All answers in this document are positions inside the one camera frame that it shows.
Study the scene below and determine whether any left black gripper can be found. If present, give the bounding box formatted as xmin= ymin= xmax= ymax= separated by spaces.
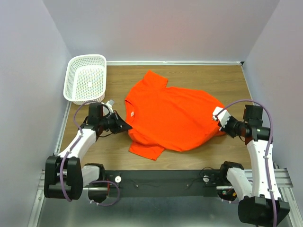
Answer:
xmin=99 ymin=110 xmax=132 ymax=134

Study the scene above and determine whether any orange t-shirt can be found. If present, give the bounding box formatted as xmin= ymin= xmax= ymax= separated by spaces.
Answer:
xmin=125 ymin=70 xmax=224 ymax=160

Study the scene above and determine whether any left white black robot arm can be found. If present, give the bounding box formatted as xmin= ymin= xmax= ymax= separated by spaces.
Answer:
xmin=44 ymin=100 xmax=132 ymax=202

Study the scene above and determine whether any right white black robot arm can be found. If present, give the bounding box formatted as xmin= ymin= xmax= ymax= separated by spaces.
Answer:
xmin=213 ymin=105 xmax=290 ymax=227

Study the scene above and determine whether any white perforated plastic basket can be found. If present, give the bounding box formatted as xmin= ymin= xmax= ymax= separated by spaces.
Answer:
xmin=63 ymin=54 xmax=107 ymax=105

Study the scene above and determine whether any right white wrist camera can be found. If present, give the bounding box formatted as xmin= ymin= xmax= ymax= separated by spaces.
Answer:
xmin=212 ymin=107 xmax=231 ymax=128

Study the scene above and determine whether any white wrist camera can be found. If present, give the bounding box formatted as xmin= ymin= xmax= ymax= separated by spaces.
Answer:
xmin=102 ymin=99 xmax=115 ymax=116
xmin=212 ymin=107 xmax=231 ymax=128

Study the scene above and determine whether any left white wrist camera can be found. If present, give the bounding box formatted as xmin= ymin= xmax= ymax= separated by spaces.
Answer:
xmin=102 ymin=99 xmax=115 ymax=116

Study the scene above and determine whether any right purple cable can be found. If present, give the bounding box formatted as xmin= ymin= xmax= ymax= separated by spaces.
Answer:
xmin=220 ymin=99 xmax=278 ymax=227

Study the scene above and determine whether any purple cable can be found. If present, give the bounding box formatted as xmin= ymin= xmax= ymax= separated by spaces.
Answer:
xmin=59 ymin=101 xmax=121 ymax=207
xmin=220 ymin=99 xmax=278 ymax=227

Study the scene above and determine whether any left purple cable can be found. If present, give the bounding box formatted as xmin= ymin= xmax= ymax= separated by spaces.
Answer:
xmin=59 ymin=101 xmax=121 ymax=207

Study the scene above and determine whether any black mounting base plate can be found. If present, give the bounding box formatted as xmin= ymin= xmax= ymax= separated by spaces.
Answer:
xmin=105 ymin=168 xmax=237 ymax=201

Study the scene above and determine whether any aluminium frame rail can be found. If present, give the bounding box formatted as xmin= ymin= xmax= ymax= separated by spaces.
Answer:
xmin=27 ymin=168 xmax=294 ymax=227

